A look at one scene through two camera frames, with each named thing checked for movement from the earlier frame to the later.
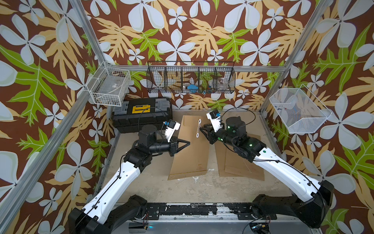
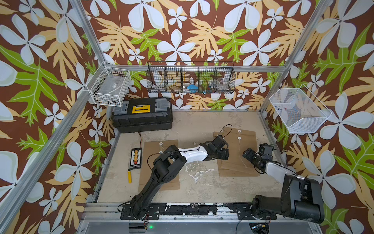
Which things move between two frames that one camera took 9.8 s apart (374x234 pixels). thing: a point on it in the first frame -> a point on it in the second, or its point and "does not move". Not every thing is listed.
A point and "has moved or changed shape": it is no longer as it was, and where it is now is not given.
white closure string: [197, 133] has moved or changed shape
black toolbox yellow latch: [130, 116] does not move
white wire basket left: [109, 84] does not move
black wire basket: [192, 77] does not move
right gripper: [211, 136] -> [246, 152]
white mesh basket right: [302, 112] does not move
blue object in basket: [193, 88] does not move
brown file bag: [230, 165] does not move
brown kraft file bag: [194, 158] -> [151, 150]
